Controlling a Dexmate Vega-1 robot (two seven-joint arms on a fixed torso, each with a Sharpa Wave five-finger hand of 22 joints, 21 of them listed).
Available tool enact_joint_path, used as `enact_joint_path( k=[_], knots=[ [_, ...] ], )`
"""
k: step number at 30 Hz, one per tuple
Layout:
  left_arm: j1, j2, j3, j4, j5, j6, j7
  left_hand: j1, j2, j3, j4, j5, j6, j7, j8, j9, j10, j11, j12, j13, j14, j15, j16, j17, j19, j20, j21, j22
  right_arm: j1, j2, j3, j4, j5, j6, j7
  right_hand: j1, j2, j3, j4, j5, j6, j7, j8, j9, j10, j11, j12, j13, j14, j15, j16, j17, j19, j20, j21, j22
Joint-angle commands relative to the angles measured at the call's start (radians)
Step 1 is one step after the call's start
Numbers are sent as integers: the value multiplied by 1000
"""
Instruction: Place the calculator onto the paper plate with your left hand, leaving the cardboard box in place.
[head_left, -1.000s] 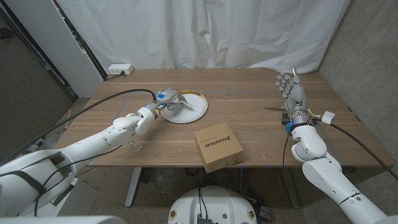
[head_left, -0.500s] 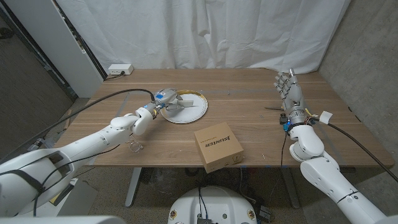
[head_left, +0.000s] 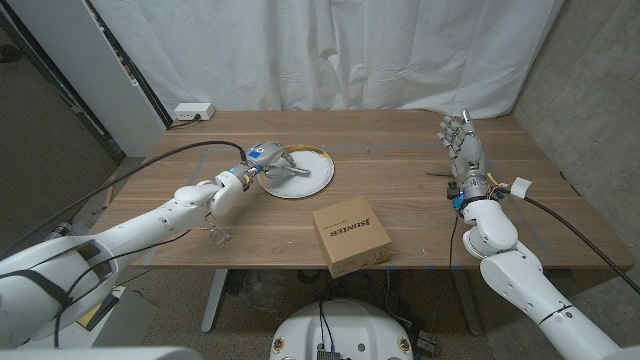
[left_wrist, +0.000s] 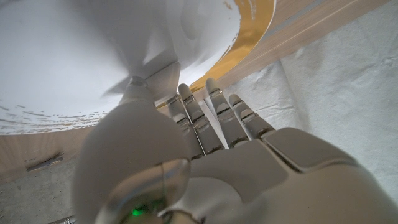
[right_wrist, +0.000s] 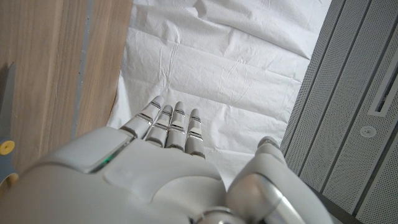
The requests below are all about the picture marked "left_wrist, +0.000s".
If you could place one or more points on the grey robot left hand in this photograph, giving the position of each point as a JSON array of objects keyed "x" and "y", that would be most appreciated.
[{"x": 248, "y": 180}]

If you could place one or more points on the white paper plate gold rim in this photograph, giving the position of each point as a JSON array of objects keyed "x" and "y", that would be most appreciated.
[{"x": 46, "y": 62}]

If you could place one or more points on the white curtain backdrop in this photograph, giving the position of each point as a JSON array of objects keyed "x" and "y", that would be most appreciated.
[{"x": 342, "y": 77}]

